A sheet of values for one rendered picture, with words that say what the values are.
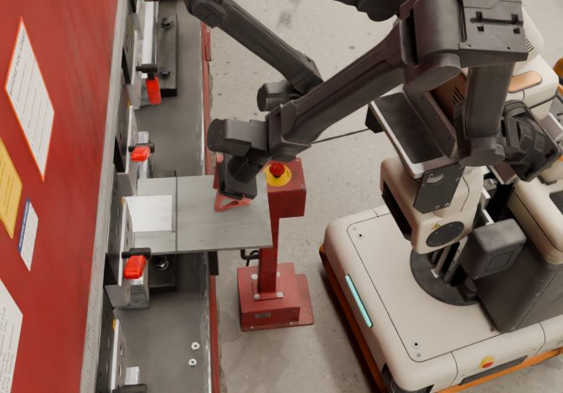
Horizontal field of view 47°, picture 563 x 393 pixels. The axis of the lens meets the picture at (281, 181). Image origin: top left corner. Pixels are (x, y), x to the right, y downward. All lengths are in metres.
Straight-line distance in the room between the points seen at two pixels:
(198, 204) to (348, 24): 2.17
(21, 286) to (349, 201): 2.12
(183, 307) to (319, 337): 1.00
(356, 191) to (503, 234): 1.05
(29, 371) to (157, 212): 0.79
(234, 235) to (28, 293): 0.76
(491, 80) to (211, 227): 0.62
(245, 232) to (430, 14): 0.63
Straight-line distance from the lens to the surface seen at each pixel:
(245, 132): 1.09
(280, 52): 1.41
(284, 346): 2.25
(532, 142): 1.21
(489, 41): 0.80
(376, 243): 2.14
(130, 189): 1.08
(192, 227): 1.28
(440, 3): 0.80
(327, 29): 3.30
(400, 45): 0.83
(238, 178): 1.19
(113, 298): 0.97
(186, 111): 1.65
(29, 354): 0.55
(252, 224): 1.27
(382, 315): 2.02
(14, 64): 0.55
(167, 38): 1.82
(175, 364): 1.28
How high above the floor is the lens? 2.05
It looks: 52 degrees down
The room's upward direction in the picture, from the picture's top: 3 degrees clockwise
